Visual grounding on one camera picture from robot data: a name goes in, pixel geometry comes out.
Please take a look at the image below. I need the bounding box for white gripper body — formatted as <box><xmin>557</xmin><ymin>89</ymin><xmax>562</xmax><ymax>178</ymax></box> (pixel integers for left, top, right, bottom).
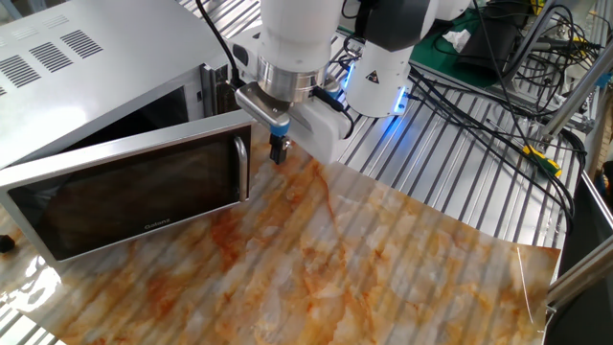
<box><xmin>288</xmin><ymin>98</ymin><xmax>354</xmax><ymax>165</ymax></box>

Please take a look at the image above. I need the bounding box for silver microwave oven body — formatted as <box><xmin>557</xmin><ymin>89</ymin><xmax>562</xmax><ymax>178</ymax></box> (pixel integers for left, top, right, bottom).
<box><xmin>0</xmin><ymin>0</ymin><xmax>243</xmax><ymax>170</ymax></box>

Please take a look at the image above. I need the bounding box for orange marble pattern mat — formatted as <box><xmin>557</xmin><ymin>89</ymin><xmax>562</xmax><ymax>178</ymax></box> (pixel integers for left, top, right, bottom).
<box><xmin>0</xmin><ymin>122</ymin><xmax>561</xmax><ymax>345</ymax></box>

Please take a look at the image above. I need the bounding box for green mat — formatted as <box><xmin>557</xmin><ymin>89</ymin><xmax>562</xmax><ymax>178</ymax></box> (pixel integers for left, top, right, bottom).
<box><xmin>409</xmin><ymin>9</ymin><xmax>499</xmax><ymax>90</ymax></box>

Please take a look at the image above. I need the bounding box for crumpled white paper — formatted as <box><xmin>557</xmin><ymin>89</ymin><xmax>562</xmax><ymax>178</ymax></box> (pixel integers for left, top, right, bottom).
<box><xmin>441</xmin><ymin>28</ymin><xmax>473</xmax><ymax>54</ymax></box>

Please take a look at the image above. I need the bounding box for black box device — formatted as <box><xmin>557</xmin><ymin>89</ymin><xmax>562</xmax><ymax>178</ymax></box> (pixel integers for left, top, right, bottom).
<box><xmin>454</xmin><ymin>16</ymin><xmax>534</xmax><ymax>81</ymax></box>

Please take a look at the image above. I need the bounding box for grey metal tube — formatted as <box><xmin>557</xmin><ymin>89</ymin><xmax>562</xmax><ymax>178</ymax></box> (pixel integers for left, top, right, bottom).
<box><xmin>501</xmin><ymin>0</ymin><xmax>562</xmax><ymax>83</ymax></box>

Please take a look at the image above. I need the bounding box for aluminium profile bar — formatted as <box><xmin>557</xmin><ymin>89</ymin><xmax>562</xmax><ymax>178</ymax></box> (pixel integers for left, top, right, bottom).
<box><xmin>547</xmin><ymin>247</ymin><xmax>613</xmax><ymax>309</ymax></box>

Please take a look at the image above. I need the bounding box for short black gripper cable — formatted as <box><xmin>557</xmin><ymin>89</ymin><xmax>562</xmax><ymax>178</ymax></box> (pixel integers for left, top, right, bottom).
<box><xmin>313</xmin><ymin>87</ymin><xmax>356</xmax><ymax>141</ymax></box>

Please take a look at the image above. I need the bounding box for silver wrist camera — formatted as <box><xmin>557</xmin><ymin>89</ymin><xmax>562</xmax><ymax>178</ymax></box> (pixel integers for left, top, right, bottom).
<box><xmin>233</xmin><ymin>80</ymin><xmax>292</xmax><ymax>138</ymax></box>

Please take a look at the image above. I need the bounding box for thin black cable loop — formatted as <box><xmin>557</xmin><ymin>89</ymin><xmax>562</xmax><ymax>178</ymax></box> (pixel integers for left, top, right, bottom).
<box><xmin>329</xmin><ymin>32</ymin><xmax>366</xmax><ymax>74</ymax></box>

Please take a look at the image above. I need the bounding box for thick black cable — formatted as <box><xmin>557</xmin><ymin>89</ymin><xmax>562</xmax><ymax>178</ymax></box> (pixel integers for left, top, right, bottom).
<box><xmin>408</xmin><ymin>65</ymin><xmax>576</xmax><ymax>232</ymax></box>

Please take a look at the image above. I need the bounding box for black camera cable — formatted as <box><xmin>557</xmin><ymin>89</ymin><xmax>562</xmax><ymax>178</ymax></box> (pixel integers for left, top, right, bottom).
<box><xmin>194</xmin><ymin>0</ymin><xmax>242</xmax><ymax>91</ymax></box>

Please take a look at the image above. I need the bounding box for yellow green handled screwdriver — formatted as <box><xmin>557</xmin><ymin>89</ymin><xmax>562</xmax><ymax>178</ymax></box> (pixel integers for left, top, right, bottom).
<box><xmin>486</xmin><ymin>118</ymin><xmax>563</xmax><ymax>178</ymax></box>

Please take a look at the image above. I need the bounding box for aluminium frame post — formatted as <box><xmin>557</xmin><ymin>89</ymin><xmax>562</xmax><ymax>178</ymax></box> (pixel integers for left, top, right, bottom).
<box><xmin>539</xmin><ymin>47</ymin><xmax>613</xmax><ymax>141</ymax></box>

